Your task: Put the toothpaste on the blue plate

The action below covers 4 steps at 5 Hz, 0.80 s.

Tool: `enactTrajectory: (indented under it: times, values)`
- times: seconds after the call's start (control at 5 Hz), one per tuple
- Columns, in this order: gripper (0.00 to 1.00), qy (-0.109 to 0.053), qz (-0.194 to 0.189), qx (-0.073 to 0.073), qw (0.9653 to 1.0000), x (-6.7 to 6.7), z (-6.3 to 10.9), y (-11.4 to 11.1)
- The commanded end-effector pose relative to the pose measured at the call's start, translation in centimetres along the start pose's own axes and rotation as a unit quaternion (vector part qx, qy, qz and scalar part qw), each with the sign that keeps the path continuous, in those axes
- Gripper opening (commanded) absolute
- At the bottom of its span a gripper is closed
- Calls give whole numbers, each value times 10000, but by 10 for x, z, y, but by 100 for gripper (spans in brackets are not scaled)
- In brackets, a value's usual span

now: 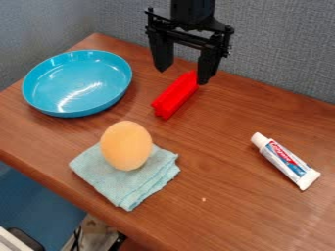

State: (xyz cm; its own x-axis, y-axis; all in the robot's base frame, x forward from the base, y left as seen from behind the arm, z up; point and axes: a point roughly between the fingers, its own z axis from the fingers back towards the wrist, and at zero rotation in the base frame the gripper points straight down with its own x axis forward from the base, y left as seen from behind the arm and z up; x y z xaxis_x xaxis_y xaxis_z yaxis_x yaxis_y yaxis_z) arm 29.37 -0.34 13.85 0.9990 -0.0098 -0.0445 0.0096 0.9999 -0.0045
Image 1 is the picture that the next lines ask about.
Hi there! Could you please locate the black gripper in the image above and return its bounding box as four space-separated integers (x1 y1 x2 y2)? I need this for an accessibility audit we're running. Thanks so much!
145 0 235 85

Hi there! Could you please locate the white toothpaste tube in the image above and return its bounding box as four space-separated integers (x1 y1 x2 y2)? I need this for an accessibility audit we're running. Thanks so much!
249 132 320 191

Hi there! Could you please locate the blue plate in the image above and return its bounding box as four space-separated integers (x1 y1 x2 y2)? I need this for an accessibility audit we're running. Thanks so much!
21 50 132 118

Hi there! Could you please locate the red plastic block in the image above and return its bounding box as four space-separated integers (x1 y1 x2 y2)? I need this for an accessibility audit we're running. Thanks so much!
152 71 199 120

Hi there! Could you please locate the orange egg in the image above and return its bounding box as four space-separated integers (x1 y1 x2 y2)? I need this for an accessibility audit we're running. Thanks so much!
100 121 153 171

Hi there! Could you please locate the light blue folded cloth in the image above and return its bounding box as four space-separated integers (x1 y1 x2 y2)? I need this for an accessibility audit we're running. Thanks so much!
69 144 180 212

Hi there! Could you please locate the grey object under table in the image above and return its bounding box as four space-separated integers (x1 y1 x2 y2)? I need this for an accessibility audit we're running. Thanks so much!
60 215 127 251

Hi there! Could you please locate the white black object bottom left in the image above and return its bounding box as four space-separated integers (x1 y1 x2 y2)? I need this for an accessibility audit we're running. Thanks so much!
0 226 45 251

